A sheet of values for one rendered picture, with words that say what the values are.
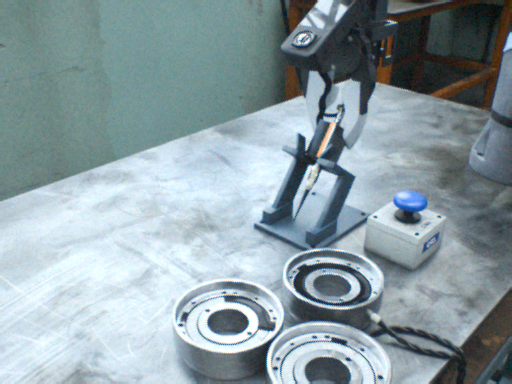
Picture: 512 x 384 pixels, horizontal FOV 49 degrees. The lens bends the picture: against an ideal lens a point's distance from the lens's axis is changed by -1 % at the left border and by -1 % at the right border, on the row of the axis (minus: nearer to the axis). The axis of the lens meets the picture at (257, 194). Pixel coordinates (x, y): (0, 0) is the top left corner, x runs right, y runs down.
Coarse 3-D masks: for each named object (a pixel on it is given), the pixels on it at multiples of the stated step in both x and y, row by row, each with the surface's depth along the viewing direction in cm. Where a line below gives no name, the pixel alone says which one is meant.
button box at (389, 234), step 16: (384, 208) 70; (368, 224) 68; (384, 224) 67; (400, 224) 67; (416, 224) 67; (432, 224) 67; (368, 240) 69; (384, 240) 68; (400, 240) 66; (416, 240) 64; (432, 240) 67; (384, 256) 68; (400, 256) 67; (416, 256) 65
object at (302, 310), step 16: (304, 256) 62; (320, 256) 63; (336, 256) 63; (352, 256) 62; (288, 272) 60; (320, 272) 61; (336, 272) 61; (368, 272) 61; (288, 288) 56; (320, 288) 61; (336, 288) 61; (352, 288) 58; (288, 304) 57; (304, 304) 55; (320, 304) 54; (368, 304) 54; (304, 320) 56; (320, 320) 55; (336, 320) 54; (352, 320) 54; (368, 320) 56
